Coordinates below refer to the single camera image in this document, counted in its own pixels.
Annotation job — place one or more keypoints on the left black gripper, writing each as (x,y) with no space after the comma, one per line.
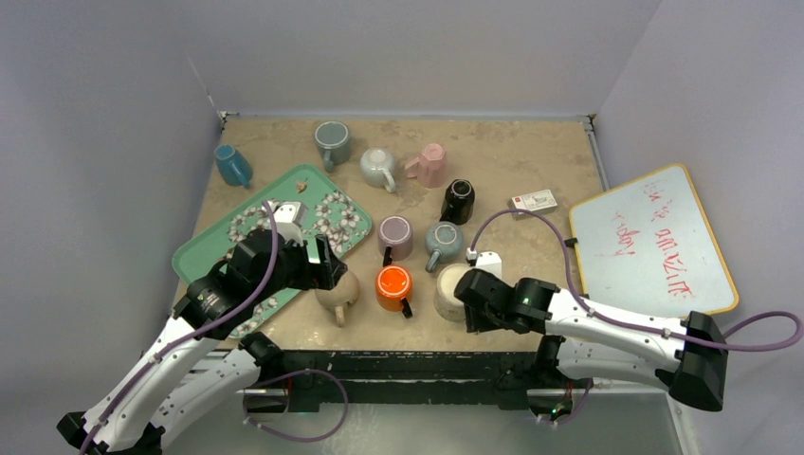
(322,274)

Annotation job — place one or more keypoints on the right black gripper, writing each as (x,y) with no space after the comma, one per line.
(473,306)

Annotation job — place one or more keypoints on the cream floral mug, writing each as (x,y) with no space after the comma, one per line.
(445,303)

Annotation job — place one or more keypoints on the beige round mug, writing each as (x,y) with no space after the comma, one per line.
(341,297)

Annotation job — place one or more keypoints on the orange mug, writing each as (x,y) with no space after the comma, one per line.
(393,287)

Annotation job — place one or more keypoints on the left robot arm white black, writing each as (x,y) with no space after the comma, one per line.
(153,403)

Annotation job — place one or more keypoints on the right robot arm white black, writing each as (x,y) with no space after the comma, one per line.
(683,356)

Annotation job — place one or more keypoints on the grey-blue mug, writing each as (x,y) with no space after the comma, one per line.
(444,241)

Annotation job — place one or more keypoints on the black mug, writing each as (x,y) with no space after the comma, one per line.
(458,202)

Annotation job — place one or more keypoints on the purple mug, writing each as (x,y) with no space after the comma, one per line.
(395,240)

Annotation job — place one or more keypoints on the blue mug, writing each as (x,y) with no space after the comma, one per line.
(233,166)

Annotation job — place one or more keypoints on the white-grey mug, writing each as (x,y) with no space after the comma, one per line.
(377,166)

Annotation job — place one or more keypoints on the grey-teal mug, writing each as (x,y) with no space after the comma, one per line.
(333,140)

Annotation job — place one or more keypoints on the pink faceted mug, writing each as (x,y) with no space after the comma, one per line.
(429,168)

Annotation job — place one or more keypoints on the green floral tray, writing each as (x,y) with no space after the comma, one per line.
(321,208)

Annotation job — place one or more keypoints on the small red white box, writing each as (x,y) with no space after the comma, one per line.
(539,201)

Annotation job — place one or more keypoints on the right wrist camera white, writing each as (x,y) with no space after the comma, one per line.
(488,261)

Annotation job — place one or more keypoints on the whiteboard with yellow frame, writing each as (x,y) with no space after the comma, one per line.
(647,246)

